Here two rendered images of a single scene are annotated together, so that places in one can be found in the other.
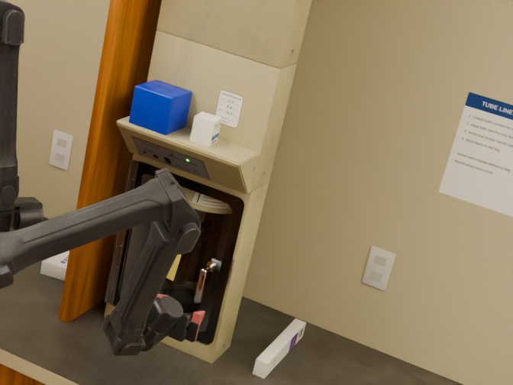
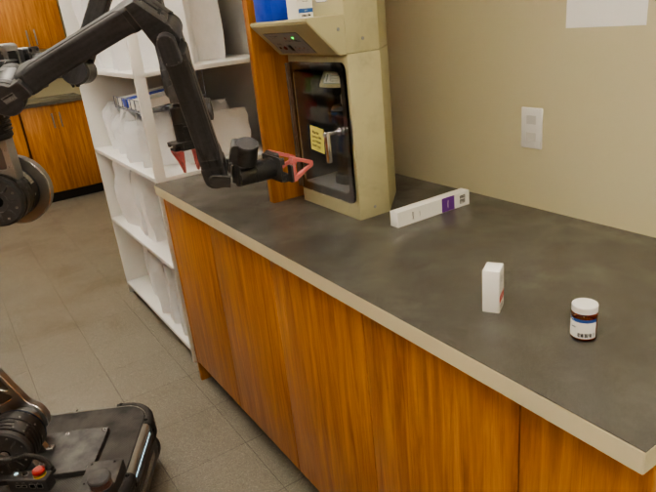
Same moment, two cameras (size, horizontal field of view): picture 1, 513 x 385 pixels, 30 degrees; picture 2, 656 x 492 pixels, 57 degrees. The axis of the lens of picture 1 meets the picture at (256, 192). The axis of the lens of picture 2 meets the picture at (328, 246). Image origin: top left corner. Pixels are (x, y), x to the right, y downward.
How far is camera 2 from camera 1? 1.40 m
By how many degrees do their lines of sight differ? 37
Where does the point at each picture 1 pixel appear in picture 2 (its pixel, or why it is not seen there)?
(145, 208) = (110, 19)
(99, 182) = (268, 85)
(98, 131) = (251, 41)
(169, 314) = (239, 147)
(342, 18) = not seen: outside the picture
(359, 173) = (499, 38)
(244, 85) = not seen: outside the picture
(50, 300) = not seen: hidden behind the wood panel
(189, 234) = (162, 41)
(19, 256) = (27, 71)
